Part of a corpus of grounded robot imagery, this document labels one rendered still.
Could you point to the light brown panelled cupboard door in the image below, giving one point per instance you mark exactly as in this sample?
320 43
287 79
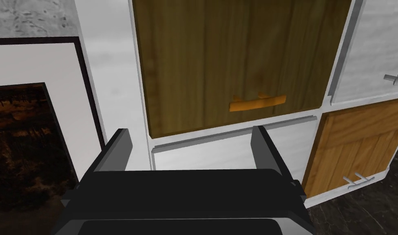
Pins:
355 143

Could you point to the black framed picture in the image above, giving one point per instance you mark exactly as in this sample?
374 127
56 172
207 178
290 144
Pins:
26 130

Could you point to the white cupboard door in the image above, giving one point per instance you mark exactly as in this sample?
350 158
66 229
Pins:
372 49

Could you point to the dark brown wooden cupboard door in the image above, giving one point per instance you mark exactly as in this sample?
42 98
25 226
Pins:
225 55

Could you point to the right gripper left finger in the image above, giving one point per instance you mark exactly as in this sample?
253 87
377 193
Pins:
116 153

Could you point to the white cupboard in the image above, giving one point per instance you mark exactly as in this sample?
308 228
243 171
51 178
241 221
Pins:
115 81

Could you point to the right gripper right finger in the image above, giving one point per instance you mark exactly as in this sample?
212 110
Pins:
267 152

